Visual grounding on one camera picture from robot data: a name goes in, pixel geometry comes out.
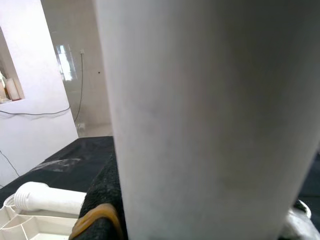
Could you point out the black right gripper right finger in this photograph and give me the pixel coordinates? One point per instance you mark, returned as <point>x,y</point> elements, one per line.
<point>297,225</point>

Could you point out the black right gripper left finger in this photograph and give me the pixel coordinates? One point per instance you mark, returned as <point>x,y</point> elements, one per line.
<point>105,190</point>

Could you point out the white plastic table leg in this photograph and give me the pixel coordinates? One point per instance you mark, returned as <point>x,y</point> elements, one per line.
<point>50,197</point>
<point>200,112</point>

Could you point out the white plastic children table top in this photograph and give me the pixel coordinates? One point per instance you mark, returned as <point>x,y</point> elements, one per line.
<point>37,230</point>

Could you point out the yellow rubber band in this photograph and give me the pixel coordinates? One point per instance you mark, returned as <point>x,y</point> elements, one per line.
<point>92,212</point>

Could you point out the white candle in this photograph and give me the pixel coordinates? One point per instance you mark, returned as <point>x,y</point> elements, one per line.
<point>13,90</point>

